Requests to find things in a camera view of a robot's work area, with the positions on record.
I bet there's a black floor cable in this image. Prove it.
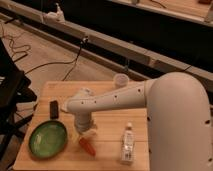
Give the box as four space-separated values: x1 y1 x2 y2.
24 37 90 82

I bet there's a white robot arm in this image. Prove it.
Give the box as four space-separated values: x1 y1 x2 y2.
63 72 213 171

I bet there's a white object on rail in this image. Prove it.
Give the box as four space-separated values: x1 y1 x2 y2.
44 4 65 23

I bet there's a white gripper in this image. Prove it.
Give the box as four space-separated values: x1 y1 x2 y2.
73 113 97 141

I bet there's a clear plastic bottle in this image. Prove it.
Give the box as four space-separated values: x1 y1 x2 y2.
121 122 134 165

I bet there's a black rectangular block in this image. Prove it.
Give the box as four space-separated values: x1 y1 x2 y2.
50 100 59 119

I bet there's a green bowl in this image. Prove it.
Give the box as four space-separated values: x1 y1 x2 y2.
28 120 68 159

